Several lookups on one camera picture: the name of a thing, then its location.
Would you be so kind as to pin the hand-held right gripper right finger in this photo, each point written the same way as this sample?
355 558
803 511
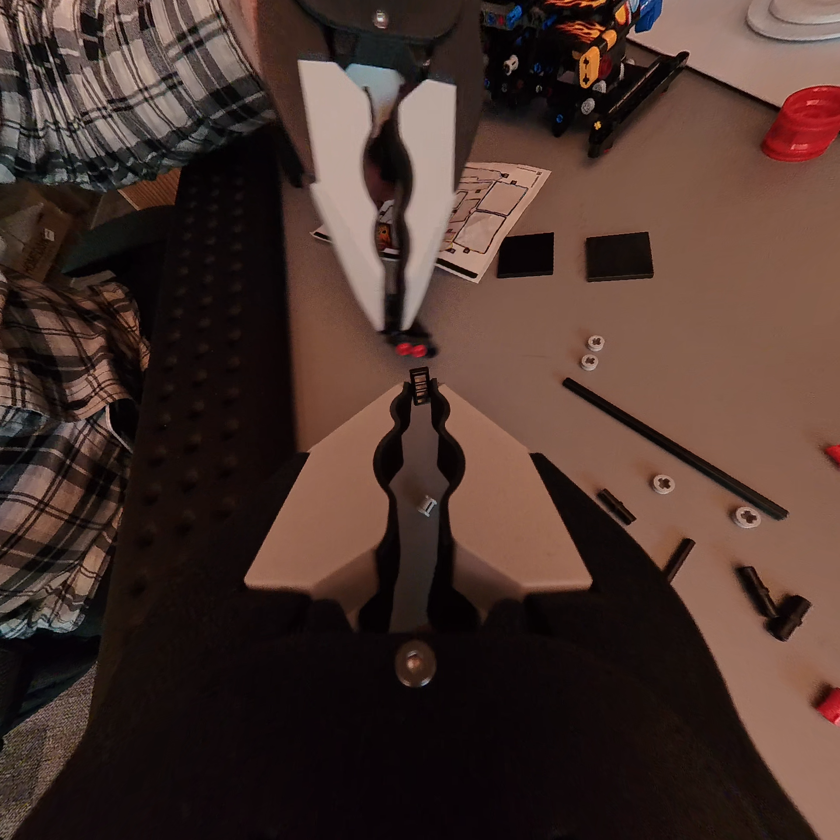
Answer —
512 518

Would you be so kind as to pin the black angled connector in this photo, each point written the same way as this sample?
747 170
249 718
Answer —
787 617

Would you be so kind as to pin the long black axle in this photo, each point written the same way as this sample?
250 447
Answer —
676 449

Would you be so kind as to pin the grey desk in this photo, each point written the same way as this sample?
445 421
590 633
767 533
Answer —
656 315

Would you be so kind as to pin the red round cup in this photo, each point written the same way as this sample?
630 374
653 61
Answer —
800 128

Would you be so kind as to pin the white round base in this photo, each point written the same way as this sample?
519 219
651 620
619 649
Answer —
787 26

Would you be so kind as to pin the black toy vehicle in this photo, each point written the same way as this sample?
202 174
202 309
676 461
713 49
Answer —
577 65

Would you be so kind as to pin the white flat board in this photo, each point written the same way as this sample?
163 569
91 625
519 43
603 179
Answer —
709 59

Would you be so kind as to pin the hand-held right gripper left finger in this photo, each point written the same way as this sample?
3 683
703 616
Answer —
328 518

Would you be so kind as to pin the small black pin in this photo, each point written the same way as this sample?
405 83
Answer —
615 506

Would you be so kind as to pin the white instruction sheet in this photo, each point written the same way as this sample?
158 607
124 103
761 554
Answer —
499 203

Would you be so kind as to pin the black studded mat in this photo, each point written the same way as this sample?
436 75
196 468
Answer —
197 394

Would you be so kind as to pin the plaid shirt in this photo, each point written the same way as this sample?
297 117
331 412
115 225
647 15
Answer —
98 85

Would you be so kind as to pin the small grey connector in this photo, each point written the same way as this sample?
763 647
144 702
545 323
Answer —
426 506

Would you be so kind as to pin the black square tile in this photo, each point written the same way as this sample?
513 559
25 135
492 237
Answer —
620 257
525 256

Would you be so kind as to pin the small red ribbed piece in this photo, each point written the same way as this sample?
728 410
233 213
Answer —
830 707

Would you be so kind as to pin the small grey bushing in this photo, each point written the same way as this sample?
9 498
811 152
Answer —
663 484
596 342
589 362
748 516

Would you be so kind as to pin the flame-printed black toy panel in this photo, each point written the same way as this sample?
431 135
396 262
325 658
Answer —
413 338

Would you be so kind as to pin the short black axle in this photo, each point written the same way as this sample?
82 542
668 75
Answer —
679 558

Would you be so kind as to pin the small black ribbed connector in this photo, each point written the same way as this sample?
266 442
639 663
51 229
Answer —
422 386

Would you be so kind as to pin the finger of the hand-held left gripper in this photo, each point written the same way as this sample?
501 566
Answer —
433 164
334 164

